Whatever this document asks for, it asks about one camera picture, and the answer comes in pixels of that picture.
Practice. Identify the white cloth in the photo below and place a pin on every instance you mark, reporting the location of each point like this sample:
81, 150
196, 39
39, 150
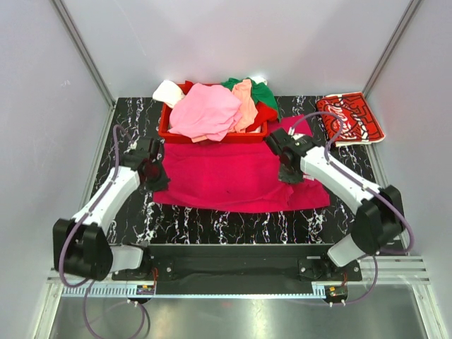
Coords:
169, 93

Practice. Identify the black marble pattern mat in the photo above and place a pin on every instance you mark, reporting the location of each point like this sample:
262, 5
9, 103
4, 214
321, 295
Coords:
142, 221

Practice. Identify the green t shirt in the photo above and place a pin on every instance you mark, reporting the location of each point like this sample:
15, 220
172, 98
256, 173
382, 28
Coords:
260, 92

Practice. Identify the left connector box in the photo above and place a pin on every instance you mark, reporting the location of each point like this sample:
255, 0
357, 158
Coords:
145, 289

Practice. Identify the red white printed folded shirt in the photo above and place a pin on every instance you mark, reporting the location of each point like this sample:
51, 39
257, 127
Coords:
360, 127

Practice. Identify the connector box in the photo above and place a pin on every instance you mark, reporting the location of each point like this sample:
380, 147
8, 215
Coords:
336, 295
145, 289

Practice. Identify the red t shirt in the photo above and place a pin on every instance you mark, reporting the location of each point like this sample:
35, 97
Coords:
264, 114

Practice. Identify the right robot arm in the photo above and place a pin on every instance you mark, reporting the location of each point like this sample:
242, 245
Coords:
378, 211

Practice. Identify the peach t shirt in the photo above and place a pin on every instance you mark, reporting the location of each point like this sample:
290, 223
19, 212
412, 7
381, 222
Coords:
247, 109

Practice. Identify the right connector box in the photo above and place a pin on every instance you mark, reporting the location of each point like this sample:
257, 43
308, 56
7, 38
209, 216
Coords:
336, 295

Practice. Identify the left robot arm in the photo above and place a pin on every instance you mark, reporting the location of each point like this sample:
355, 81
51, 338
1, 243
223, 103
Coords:
80, 244

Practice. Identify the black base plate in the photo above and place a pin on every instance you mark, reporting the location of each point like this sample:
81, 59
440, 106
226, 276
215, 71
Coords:
237, 270

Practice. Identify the magenta t shirt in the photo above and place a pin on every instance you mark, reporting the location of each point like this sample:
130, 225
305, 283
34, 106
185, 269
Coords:
234, 177

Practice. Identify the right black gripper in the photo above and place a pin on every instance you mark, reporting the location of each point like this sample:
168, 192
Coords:
284, 177

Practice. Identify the red plastic bin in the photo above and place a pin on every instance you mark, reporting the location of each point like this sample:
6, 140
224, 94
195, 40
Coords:
231, 137

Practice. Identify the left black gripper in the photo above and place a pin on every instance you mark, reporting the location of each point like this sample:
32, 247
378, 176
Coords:
162, 184

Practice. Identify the light pink t shirt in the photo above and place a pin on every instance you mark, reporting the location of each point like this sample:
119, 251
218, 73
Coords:
207, 111

